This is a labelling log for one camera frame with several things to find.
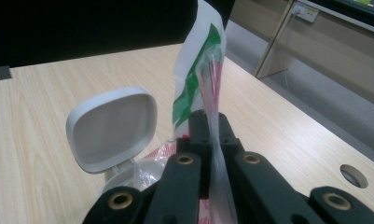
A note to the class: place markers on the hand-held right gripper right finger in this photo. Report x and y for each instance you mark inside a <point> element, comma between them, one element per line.
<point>228,140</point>

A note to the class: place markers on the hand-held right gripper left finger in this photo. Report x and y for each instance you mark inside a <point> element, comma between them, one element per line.
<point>197,130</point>

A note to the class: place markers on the pink and white plastic bag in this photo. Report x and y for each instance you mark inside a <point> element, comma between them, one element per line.
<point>197,62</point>

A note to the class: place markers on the clear jar with grey lid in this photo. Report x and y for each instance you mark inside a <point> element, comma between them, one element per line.
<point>110,130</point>

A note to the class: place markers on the beige wooden desk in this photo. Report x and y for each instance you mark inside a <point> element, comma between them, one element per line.
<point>330,53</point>

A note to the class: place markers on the black curtain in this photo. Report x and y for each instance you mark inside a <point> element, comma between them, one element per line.
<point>82,25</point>

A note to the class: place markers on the white wall socket strip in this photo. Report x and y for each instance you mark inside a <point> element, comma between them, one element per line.
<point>306,11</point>

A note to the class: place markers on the black table bracket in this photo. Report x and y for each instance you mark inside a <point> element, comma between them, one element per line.
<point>3,73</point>

